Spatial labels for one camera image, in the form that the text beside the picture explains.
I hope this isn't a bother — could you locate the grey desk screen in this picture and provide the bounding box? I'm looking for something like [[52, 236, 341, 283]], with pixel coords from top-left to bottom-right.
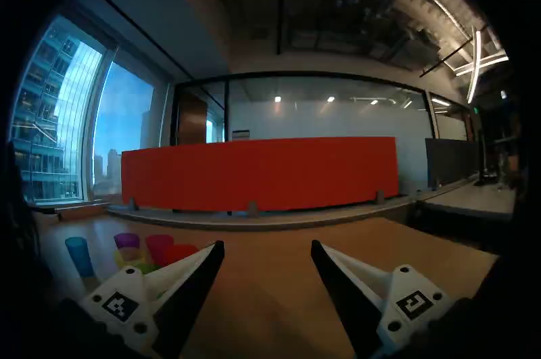
[[424, 137, 481, 190]]

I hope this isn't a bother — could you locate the green plastic cup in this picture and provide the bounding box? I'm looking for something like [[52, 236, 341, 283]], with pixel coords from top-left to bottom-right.
[[128, 262, 166, 300]]

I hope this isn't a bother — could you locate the pink plastic cup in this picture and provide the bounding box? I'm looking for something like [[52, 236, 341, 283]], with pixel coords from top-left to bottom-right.
[[145, 235, 174, 268]]

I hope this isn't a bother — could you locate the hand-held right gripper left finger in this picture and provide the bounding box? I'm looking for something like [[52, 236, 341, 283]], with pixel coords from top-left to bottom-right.
[[78, 240, 225, 358]]

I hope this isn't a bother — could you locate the blue plastic cup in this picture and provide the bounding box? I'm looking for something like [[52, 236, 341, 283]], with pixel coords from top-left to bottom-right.
[[64, 237, 95, 280]]

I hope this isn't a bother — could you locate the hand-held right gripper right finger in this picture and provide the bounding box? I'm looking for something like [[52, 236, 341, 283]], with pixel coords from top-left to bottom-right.
[[310, 239, 455, 358]]

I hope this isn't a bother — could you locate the red plastic cup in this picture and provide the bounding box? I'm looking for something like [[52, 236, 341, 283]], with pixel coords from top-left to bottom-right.
[[163, 243, 199, 268]]

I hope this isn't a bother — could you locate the yellow plastic cup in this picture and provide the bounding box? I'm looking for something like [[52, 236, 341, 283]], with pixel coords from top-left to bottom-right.
[[114, 247, 151, 270]]

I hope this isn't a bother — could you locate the purple plastic cup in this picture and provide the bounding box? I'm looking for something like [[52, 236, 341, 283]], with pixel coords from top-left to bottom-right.
[[113, 233, 141, 252]]

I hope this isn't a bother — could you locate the red desk screen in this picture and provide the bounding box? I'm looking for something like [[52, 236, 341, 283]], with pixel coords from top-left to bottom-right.
[[107, 137, 408, 232]]

